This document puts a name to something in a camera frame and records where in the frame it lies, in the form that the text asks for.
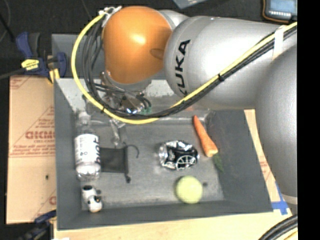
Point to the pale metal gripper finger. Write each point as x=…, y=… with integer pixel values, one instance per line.
x=113, y=131
x=118, y=134

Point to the clear plastic bottle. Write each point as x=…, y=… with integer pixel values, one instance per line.
x=87, y=151

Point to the grey metal bin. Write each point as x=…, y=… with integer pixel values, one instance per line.
x=150, y=184

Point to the crumpled silver and black packet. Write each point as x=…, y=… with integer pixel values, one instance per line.
x=178, y=156

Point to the white and black toy animal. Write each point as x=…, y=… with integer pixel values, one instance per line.
x=92, y=199

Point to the orange toy carrot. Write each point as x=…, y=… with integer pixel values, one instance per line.
x=205, y=139

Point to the yellow-green tennis ball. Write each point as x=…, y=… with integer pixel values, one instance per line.
x=188, y=189

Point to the brown cardboard board red print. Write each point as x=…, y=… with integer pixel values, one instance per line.
x=27, y=179

